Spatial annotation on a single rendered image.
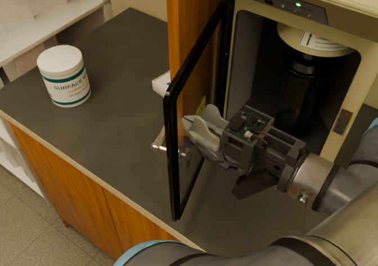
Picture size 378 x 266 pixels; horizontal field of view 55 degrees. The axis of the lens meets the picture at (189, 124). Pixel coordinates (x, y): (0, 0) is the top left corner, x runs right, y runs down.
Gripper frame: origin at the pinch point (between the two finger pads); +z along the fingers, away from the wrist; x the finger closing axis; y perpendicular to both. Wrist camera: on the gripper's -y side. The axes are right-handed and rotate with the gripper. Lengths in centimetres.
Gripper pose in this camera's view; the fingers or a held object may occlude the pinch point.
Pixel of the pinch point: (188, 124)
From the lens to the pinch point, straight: 64.7
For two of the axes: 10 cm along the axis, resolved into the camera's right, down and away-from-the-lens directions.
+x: -5.9, 6.0, -5.4
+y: 0.0, -6.7, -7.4
